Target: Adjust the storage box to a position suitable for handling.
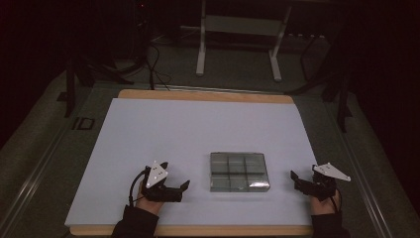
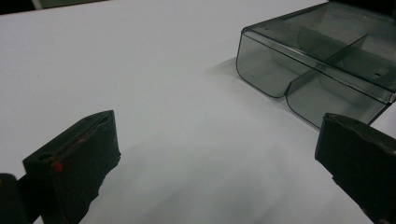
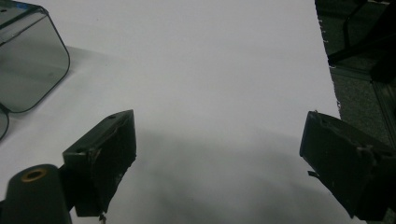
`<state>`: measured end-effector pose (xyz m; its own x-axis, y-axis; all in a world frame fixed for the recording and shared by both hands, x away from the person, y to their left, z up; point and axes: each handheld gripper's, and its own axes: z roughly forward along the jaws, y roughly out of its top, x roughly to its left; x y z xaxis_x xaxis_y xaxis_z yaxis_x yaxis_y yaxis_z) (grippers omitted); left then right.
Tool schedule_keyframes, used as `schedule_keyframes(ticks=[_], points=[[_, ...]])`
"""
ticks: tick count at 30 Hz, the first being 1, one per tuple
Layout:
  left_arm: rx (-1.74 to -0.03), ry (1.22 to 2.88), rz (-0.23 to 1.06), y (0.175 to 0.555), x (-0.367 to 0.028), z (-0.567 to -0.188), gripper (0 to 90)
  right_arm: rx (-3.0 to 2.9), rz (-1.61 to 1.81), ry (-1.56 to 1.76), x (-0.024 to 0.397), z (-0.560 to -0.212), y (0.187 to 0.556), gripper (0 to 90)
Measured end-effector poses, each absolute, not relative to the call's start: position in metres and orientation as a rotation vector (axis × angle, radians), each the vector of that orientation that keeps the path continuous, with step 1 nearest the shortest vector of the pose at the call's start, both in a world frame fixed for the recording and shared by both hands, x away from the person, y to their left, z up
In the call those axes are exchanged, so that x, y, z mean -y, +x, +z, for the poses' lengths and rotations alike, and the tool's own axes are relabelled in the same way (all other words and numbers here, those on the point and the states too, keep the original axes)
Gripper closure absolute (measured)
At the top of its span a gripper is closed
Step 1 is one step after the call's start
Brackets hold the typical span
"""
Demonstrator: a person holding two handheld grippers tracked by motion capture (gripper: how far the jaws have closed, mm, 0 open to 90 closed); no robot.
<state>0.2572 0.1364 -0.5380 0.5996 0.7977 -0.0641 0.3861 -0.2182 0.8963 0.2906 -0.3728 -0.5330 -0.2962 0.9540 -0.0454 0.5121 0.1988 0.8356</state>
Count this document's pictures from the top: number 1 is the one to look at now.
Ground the person's right hand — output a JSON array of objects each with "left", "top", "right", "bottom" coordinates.
[{"left": 309, "top": 189, "right": 342, "bottom": 216}]

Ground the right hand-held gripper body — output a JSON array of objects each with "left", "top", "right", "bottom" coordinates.
[{"left": 293, "top": 162, "right": 352, "bottom": 202}]

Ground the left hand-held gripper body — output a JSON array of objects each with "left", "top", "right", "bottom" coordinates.
[{"left": 142, "top": 161, "right": 184, "bottom": 203}]

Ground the person's left hand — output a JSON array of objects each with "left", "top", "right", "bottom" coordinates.
[{"left": 135, "top": 180, "right": 165, "bottom": 216}]

